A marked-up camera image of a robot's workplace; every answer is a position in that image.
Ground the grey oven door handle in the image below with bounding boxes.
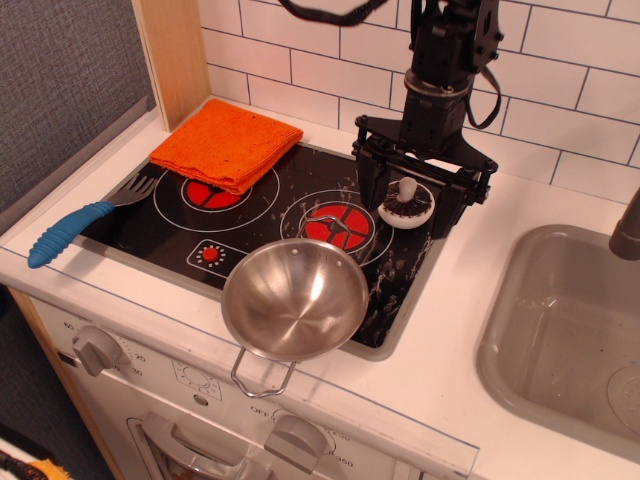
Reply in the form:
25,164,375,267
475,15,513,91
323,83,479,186
139,413,276,479

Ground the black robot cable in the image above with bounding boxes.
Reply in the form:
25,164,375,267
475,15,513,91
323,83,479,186
277,0,503,130

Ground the grey right oven knob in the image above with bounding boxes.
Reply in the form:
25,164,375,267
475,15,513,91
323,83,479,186
264,415,329,474

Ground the blue handled metal fork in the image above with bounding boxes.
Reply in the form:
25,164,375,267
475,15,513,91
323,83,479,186
27,175,158,269

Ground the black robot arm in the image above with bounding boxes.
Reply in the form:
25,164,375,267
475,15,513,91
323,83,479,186
353,1,504,239

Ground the black toy stovetop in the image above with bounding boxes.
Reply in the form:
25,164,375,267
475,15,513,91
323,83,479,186
77,145,443,361

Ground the grey faucet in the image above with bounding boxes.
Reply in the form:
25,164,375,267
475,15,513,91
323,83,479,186
609,189,640,261

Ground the silver metal pan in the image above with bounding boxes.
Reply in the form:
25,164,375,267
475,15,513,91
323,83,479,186
220,214,371,399

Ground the wooden side post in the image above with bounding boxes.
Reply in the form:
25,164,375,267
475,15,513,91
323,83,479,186
131,0,211,132

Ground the grey toy sink basin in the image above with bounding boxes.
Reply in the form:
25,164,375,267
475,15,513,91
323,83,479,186
477,225,639,462

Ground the orange folded cloth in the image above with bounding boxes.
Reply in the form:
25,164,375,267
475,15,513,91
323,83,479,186
149,99,303,195

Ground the grey oven knob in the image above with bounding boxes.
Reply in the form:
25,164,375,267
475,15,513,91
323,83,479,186
264,415,329,474
72,325,123,377

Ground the grey left oven knob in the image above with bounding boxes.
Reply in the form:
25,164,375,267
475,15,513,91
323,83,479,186
72,325,123,377

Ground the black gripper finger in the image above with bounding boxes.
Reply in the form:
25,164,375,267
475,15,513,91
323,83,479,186
356,153,392,210
432,185,473,239

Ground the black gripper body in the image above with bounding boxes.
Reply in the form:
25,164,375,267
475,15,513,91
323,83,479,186
353,82,498,204

